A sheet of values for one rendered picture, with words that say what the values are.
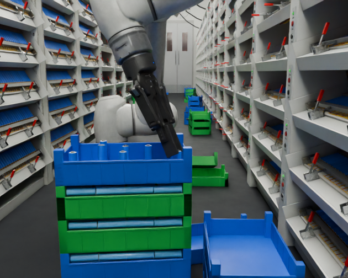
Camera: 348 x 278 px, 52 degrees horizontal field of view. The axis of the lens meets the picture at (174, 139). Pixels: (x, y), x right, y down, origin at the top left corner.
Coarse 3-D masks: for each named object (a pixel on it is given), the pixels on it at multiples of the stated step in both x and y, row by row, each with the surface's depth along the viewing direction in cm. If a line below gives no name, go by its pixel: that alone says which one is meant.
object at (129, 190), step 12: (72, 192) 78; (84, 192) 78; (96, 192) 79; (108, 192) 79; (120, 192) 79; (132, 192) 79; (144, 192) 80; (156, 192) 80; (168, 192) 80; (180, 192) 80
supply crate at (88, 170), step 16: (80, 144) 95; (96, 144) 96; (112, 144) 96; (128, 144) 96; (144, 144) 97; (160, 144) 97; (64, 160) 77; (80, 160) 96; (96, 160) 96; (112, 160) 97; (128, 160) 77; (144, 160) 77; (160, 160) 78; (176, 160) 78; (64, 176) 77; (80, 176) 77; (96, 176) 77; (112, 176) 78; (128, 176) 78; (144, 176) 78; (160, 176) 78; (176, 176) 79
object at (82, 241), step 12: (60, 228) 79; (120, 228) 80; (132, 228) 80; (144, 228) 80; (156, 228) 81; (168, 228) 81; (180, 228) 81; (60, 240) 79; (72, 240) 80; (84, 240) 80; (96, 240) 80; (108, 240) 80; (120, 240) 81; (132, 240) 81; (144, 240) 81; (156, 240) 81; (168, 240) 82; (180, 240) 82; (60, 252) 80; (72, 252) 80; (84, 252) 80
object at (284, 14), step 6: (288, 6) 129; (264, 12) 184; (276, 12) 146; (282, 12) 138; (288, 12) 131; (258, 18) 185; (270, 18) 157; (276, 18) 148; (282, 18) 140; (288, 18) 135; (258, 24) 181; (264, 24) 170; (270, 24) 160; (276, 24) 151; (258, 30) 185; (264, 30) 173
